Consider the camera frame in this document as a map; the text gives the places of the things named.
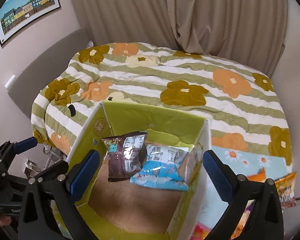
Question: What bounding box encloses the yellow chocolate snack bag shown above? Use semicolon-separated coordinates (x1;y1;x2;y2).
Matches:
275;172;297;210

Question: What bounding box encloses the brown snack bag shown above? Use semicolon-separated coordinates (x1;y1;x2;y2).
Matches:
102;131;148;182

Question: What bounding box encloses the blue white snack bag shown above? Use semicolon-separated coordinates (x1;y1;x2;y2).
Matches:
130;144;189;191

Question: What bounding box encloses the orange cream snack bag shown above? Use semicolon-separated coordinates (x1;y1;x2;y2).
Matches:
247;167;267;183

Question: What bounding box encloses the pink milk snack pack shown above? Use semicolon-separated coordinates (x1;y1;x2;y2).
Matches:
190;223;211;240

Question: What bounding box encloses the person left hand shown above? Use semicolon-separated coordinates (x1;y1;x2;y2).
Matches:
0;213;12;227

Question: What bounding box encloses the grey headboard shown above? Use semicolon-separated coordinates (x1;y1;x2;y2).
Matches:
8;28;90;118

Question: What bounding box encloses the blue daisy tablecloth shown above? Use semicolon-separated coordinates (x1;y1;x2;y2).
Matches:
190;146;290;239

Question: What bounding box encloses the green cardboard box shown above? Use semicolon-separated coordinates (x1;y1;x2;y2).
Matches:
67;101;211;239

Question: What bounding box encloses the floral striped quilt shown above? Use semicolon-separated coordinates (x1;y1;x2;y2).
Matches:
31;42;293;165

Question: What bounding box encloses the framed town picture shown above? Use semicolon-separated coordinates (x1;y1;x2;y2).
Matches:
0;0;61;46

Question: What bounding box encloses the beige curtain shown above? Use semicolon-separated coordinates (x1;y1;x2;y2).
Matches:
72;0;288;75

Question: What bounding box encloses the white wall switch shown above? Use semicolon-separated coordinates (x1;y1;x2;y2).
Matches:
5;75;16;90

